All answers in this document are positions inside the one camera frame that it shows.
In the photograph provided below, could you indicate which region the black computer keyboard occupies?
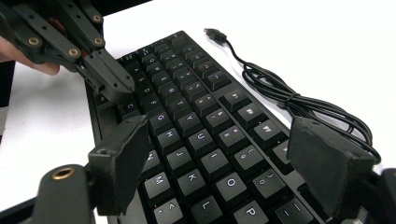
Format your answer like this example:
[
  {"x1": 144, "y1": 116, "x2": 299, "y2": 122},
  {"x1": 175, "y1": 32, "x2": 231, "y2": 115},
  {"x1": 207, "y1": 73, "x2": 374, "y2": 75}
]
[{"x1": 85, "y1": 30, "x2": 372, "y2": 224}]

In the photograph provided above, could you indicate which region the black keyboard cable with plug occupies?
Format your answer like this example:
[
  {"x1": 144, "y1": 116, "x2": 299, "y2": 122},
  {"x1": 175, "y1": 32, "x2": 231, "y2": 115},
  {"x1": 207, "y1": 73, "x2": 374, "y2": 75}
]
[{"x1": 203, "y1": 27, "x2": 383, "y2": 166}]

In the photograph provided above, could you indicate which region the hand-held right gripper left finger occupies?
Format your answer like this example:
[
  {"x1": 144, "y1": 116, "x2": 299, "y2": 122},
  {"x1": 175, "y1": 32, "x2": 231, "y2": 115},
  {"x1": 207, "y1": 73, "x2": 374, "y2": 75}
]
[{"x1": 88, "y1": 114, "x2": 149, "y2": 217}]

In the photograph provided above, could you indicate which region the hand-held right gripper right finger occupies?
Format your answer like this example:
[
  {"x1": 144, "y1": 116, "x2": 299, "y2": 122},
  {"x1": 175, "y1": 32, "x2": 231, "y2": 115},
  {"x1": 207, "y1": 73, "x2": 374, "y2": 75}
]
[{"x1": 286, "y1": 116, "x2": 376, "y2": 218}]

